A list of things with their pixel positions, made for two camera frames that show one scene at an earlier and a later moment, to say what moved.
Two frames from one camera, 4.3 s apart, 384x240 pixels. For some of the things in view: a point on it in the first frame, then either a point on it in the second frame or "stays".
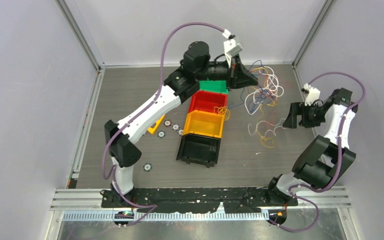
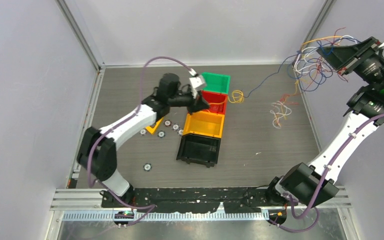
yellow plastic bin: x=203 y=123 stays
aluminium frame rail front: x=74 y=205 stays
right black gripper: x=296 y=108 to x=343 y=59
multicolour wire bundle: x=262 y=100 to x=308 y=68
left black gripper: x=240 y=76 to x=199 y=104
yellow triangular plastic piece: x=151 y=130 stays
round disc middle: x=175 y=127 stays
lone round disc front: x=147 y=167 stays
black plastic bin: x=200 y=150 stays
